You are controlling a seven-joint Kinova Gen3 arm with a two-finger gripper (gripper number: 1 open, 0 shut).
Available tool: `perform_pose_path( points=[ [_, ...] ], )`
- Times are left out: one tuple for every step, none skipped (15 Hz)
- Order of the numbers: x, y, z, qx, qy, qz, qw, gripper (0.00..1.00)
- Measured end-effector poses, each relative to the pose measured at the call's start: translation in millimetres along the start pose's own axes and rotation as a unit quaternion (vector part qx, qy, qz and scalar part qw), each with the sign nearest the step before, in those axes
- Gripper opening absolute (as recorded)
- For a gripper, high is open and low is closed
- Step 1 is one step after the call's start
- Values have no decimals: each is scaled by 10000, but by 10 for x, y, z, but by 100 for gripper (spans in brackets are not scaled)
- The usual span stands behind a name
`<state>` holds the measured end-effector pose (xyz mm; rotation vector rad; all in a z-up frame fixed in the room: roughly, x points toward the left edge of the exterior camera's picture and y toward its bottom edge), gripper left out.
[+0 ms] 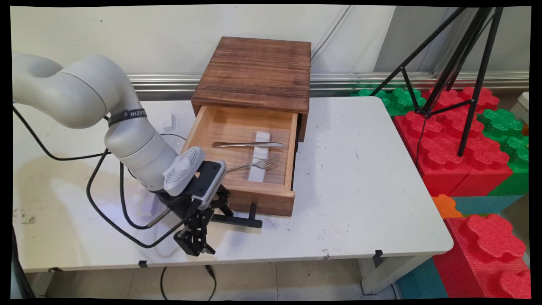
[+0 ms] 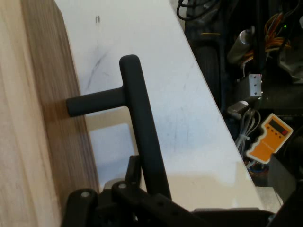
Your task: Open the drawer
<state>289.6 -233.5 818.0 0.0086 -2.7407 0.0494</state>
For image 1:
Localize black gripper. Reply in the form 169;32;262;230
155;186;234;257

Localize wooden drawer with black handle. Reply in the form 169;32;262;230
181;105;299;229

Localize grey vented wrist module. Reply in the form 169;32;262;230
163;147;206;197

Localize white rectangular block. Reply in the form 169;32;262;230
138;186;159;216

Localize white foam cutlery rest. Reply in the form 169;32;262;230
248;131;271;183

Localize silver fork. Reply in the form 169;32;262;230
226;154;281;173

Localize silver table knife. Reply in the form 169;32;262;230
212;141;286;149

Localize white table leg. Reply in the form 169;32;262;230
359;254;432;296
25;271;55;297

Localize green foam brick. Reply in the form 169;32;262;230
478;109;530;196
351;88;427;117

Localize orange foam brick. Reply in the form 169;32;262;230
432;195;464;220

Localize large red foam brick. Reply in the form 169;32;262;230
394;87;515;197

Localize teal foam brick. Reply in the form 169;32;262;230
451;195;523;217

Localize white plastic object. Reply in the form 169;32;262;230
519;92;531;123

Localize black floor cable loop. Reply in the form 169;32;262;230
160;266;217;301

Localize black cable with silver plug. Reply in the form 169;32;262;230
119;163;172;230

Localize black velcro strap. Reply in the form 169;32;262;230
108;108;148;128

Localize aluminium wall rail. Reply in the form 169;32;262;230
127;72;530;93

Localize thin black tripod cable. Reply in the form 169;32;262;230
415;114;428;170

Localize white wall conduit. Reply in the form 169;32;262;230
311;5;353;51

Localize black camera tripod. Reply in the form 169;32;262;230
370;6;506;158

